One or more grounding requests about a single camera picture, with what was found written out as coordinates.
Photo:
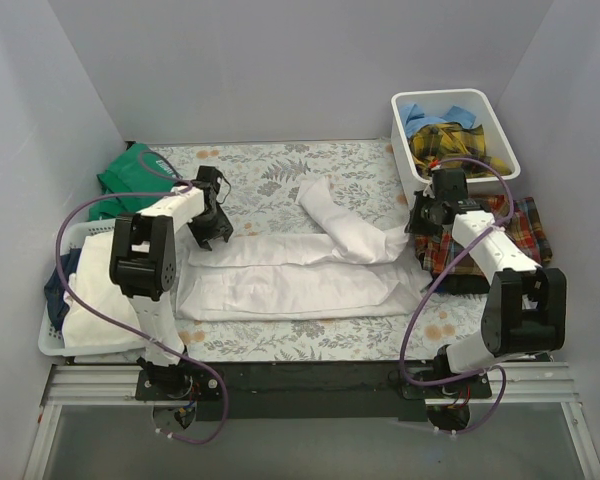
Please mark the yellow plaid shirt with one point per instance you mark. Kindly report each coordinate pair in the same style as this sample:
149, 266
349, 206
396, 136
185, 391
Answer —
443, 141

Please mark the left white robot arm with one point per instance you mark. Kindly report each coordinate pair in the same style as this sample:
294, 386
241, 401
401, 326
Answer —
143, 266

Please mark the white plastic bin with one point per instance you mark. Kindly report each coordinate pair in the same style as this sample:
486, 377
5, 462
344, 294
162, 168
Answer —
437, 103

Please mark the blue shirt in bin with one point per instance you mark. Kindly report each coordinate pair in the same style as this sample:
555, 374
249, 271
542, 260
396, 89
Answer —
413, 118

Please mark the white laundry basket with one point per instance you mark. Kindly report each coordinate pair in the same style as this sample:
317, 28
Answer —
51, 341

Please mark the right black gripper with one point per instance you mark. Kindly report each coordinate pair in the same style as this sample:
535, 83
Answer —
419, 215

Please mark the dark blue garment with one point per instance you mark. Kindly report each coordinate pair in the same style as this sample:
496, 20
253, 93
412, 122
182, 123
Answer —
54, 291

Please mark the green shirt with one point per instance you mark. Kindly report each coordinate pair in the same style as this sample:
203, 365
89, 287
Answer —
136, 170

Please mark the aluminium frame rail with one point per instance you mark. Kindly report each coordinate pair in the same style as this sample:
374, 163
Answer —
527, 382

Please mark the red plaid shirt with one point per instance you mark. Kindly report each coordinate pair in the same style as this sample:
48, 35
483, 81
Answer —
524, 229

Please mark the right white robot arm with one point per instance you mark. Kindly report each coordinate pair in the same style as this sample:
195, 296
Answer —
525, 310

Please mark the floral table cloth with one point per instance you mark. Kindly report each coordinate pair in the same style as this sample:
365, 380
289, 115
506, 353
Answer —
261, 192

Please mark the white long sleeve shirt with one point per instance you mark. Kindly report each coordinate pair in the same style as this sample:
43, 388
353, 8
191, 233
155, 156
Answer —
349, 269

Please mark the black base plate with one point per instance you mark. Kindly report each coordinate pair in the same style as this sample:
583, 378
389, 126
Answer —
327, 390

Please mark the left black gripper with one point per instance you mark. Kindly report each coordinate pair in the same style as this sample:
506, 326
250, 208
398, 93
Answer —
212, 226

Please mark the white folded cloth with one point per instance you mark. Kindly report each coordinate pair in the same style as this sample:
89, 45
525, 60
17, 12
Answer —
82, 329

